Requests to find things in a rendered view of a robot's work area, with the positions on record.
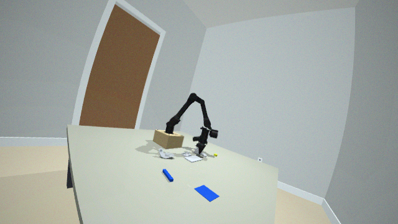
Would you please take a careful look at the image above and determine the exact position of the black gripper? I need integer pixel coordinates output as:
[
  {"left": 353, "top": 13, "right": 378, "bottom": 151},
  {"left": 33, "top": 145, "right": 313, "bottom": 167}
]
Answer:
[{"left": 196, "top": 135, "right": 208, "bottom": 154}]

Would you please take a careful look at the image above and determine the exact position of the blue flat rectangular plate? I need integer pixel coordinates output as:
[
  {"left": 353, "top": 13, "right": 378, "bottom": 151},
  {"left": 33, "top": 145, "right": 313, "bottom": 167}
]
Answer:
[{"left": 195, "top": 185, "right": 219, "bottom": 202}]

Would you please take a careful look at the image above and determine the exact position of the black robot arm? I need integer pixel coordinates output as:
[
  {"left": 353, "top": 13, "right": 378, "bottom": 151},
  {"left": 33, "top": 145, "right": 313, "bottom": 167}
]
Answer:
[{"left": 164, "top": 93, "right": 218, "bottom": 138}]

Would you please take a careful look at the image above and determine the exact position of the blue flat bar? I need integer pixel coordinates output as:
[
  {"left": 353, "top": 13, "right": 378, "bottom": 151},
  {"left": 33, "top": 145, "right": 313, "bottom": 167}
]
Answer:
[{"left": 163, "top": 169, "right": 174, "bottom": 182}]

